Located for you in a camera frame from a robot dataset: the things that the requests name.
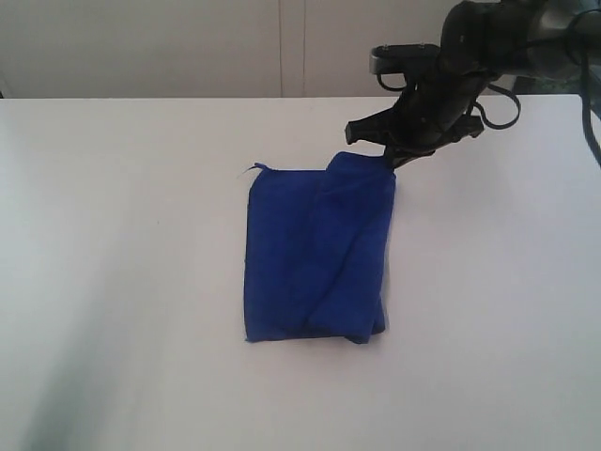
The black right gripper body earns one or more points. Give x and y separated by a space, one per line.
434 113

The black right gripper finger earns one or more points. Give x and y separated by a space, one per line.
396 155
378 128

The blue towel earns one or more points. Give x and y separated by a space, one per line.
315 250

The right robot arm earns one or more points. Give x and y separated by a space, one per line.
480 42

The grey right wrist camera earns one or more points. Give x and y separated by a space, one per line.
407 59

